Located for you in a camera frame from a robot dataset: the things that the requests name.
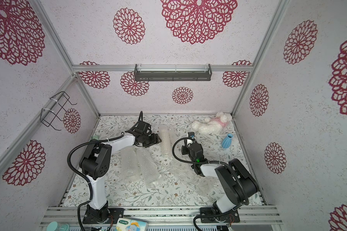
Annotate loose bubble wrap sheet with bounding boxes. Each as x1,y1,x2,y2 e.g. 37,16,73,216
120,146,141,183

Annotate black wall shelf rack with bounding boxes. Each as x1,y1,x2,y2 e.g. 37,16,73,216
134,64,213,82

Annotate teal bottle cap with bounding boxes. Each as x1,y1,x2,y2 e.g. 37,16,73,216
46,221,70,231

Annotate white plush dog pink shirt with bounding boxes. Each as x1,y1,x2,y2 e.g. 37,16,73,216
191,112,232,135

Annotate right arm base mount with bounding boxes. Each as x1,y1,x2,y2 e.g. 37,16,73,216
199,207,240,223

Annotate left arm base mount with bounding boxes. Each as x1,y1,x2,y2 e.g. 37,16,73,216
83,203,125,224

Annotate tissue pack with cartoon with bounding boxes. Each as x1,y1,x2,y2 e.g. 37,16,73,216
116,218,148,231

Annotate black wire wall basket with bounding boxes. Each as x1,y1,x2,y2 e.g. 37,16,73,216
40,91,77,131

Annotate bubble wrap around vase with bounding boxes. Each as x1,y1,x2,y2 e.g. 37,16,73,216
137,148,217,197

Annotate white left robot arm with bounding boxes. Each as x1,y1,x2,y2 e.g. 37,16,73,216
67,120,162,230

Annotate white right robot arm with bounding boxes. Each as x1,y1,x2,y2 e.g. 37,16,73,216
180,132,259,215

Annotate blue vase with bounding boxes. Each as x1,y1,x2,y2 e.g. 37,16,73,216
221,134,234,149

